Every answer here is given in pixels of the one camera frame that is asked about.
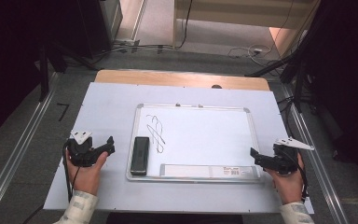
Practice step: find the black whiteboard eraser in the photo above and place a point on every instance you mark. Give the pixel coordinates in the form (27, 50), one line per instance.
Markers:
(140, 155)

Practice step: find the person's right hand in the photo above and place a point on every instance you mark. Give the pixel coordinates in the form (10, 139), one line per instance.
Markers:
(289, 186)

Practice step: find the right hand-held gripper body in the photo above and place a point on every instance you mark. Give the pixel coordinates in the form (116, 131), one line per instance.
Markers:
(284, 160)

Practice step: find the white whiteboard with metal frame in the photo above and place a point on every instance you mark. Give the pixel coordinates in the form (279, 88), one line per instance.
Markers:
(205, 137)

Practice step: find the black metal stand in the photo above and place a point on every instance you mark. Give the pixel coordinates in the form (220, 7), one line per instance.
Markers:
(44, 74)

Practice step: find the black tripod stand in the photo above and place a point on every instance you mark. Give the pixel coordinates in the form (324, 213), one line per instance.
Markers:
(295, 65)

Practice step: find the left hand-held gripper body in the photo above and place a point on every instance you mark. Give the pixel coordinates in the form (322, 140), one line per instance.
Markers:
(80, 154)

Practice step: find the dark curtain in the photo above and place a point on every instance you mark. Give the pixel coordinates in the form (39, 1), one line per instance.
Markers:
(348, 77)
(6, 62)

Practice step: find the dark cabinet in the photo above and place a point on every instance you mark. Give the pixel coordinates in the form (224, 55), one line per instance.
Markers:
(98, 25)

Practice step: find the aluminium floor rail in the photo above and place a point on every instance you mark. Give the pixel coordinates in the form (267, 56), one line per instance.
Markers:
(317, 161)
(18, 155)

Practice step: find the person's left hand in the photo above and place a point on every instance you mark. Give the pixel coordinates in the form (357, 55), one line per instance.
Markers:
(85, 179)

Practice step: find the person's dark clothing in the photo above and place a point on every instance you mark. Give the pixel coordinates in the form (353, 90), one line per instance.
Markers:
(174, 218)

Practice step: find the wooden table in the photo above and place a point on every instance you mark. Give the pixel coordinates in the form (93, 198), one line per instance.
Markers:
(167, 78)

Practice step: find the beige wooden furniture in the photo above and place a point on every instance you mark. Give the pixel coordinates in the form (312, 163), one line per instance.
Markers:
(245, 12)

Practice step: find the white table cover board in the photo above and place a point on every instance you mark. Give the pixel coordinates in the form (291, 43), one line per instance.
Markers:
(112, 105)

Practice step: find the clear whiteboard pen tray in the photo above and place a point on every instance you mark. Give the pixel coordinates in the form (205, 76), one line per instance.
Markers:
(192, 171)

